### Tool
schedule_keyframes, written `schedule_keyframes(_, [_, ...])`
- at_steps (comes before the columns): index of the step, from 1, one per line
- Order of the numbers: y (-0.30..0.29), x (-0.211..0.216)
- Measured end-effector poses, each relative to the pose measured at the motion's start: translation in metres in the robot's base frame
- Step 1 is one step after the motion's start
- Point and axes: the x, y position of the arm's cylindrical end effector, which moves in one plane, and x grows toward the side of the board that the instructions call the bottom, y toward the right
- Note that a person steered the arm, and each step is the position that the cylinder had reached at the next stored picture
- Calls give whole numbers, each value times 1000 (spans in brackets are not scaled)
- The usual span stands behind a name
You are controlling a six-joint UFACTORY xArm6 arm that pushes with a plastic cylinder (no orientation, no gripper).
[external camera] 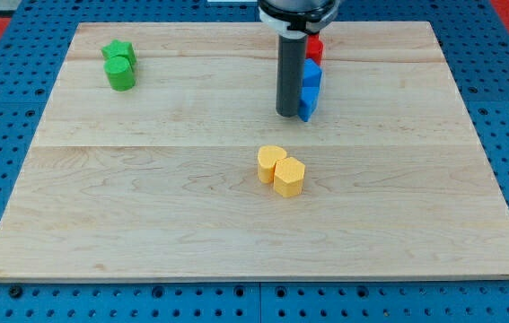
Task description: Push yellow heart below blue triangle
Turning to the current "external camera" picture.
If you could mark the blue cube block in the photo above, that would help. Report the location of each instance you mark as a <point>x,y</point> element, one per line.
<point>312,73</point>

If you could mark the red block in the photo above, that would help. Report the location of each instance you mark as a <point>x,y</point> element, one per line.
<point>314,48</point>

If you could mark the wooden board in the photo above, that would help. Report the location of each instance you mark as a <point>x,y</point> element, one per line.
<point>159,183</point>

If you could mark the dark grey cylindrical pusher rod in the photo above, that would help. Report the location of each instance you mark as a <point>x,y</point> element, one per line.
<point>291,55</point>

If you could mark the blue triangle block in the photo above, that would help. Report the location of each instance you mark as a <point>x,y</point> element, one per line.
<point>308,102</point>

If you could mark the yellow pentagon block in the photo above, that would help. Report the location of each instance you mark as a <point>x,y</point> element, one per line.
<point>288,177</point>

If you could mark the yellow heart block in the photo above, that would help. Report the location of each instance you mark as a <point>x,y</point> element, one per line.
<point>267,157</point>

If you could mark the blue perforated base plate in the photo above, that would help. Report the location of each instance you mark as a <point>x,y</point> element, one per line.
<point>474,37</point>

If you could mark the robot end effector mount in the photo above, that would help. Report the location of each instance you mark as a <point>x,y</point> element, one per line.
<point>294,19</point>

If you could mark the green cylinder block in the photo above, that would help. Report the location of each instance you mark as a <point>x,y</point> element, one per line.
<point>120,73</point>

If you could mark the green star block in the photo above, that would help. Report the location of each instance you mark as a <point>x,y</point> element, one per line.
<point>118,48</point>

